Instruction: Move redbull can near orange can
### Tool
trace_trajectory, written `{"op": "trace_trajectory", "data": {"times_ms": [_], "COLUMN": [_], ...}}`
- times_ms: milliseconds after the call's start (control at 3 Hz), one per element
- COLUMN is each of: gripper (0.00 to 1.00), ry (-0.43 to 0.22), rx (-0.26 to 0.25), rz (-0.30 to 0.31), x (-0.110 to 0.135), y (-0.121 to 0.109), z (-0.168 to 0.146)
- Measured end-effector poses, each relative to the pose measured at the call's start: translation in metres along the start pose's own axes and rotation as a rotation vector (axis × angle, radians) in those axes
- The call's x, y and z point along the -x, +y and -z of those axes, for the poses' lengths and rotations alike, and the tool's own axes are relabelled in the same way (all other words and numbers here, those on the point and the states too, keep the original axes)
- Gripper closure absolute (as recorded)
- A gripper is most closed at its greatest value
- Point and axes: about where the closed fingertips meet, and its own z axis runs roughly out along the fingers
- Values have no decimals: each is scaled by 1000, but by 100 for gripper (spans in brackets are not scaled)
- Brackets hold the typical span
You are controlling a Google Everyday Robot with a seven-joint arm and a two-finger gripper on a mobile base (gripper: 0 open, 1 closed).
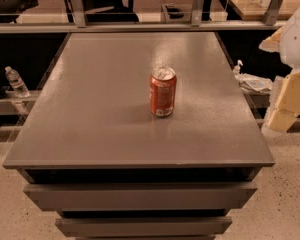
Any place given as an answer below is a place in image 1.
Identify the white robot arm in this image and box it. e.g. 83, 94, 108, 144
259, 6, 300, 136

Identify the orange soda can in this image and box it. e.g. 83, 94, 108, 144
150, 67, 177, 117

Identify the grey drawer cabinet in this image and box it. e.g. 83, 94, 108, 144
4, 33, 273, 240

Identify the white pump bottle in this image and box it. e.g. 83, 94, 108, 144
232, 60, 243, 79

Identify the white plastic bag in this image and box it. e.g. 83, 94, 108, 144
239, 74, 272, 93

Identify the grey metal railing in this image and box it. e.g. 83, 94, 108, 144
0, 0, 284, 33

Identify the lower grey drawer front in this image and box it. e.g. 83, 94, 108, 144
55, 217, 232, 238

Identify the grey drawer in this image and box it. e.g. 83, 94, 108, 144
55, 217, 232, 238
24, 182, 257, 211

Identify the black office chair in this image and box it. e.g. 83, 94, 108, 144
55, 0, 146, 23

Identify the upper grey drawer front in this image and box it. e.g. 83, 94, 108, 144
24, 182, 257, 211

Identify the clear plastic water bottle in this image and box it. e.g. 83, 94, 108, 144
5, 66, 31, 97

